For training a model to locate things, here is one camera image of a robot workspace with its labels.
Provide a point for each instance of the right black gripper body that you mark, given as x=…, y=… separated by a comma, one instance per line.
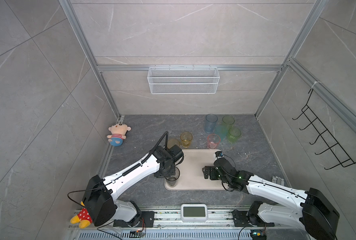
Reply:
x=214, y=175

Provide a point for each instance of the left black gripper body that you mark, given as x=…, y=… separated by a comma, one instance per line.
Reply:
x=171, y=172

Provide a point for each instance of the tall amber yellow glass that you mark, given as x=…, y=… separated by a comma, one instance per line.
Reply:
x=173, y=142

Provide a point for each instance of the dark grey smoked glass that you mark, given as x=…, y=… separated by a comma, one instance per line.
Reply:
x=172, y=180

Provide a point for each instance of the beige plastic tray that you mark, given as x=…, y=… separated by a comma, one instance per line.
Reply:
x=191, y=173

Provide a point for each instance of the blue glass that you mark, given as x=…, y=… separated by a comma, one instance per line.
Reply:
x=210, y=123

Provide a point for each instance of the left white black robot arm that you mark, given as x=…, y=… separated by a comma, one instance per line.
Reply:
x=100, y=201

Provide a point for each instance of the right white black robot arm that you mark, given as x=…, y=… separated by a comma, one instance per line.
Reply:
x=307, y=210

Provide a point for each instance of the short yellow glass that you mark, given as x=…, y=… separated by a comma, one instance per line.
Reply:
x=186, y=139

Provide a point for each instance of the small white grey holder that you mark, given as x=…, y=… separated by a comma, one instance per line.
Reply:
x=278, y=180

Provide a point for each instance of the pink glass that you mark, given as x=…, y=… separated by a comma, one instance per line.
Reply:
x=213, y=141

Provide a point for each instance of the short green glass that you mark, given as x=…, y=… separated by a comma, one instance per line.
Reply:
x=233, y=135

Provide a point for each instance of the teal glass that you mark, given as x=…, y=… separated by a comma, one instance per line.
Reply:
x=221, y=131

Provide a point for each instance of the white digital timer display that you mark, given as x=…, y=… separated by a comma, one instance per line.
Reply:
x=194, y=213

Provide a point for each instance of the pink bear plush toy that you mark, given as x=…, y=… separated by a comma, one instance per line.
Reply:
x=117, y=134

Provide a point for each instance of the green yellow connector board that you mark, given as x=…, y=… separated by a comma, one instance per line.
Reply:
x=258, y=235

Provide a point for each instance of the tall green glass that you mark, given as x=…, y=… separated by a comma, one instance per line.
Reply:
x=228, y=122

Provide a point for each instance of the small circuit board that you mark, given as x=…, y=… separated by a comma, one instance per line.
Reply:
x=137, y=234

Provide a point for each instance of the yellow plush toy red dress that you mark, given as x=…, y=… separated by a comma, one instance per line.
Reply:
x=83, y=218

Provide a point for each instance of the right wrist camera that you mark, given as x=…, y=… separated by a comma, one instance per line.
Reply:
x=219, y=154

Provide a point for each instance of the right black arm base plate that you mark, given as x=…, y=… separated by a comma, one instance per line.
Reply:
x=241, y=219

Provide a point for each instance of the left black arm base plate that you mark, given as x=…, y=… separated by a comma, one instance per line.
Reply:
x=142, y=219

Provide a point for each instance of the white wire mesh basket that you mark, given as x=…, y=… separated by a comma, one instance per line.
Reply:
x=185, y=80

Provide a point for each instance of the black wire hook rack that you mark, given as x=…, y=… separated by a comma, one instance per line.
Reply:
x=325, y=136

